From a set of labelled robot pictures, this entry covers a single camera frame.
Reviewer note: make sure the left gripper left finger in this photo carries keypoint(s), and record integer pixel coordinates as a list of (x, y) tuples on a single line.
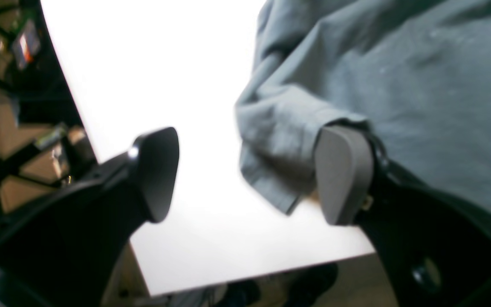
[(60, 250)]

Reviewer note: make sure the dark grey t-shirt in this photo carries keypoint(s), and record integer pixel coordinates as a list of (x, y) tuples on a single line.
[(417, 73)]

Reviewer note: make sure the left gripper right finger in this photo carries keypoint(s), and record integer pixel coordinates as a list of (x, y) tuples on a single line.
[(435, 248)]

